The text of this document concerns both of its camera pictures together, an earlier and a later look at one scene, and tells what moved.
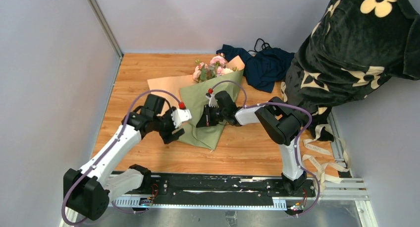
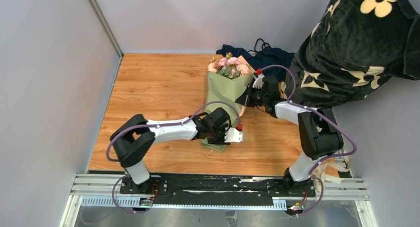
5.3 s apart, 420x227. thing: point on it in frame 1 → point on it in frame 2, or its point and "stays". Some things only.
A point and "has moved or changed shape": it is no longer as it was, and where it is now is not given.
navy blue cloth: (263, 69) stays
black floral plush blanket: (362, 37) stays
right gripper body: (222, 114) → (258, 97)
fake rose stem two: (201, 73) → (214, 66)
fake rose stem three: (217, 61) → (231, 71)
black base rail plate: (213, 186) stays
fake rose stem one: (221, 71) → (243, 69)
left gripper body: (165, 126) → (217, 136)
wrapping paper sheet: (185, 96) has moved or changed shape
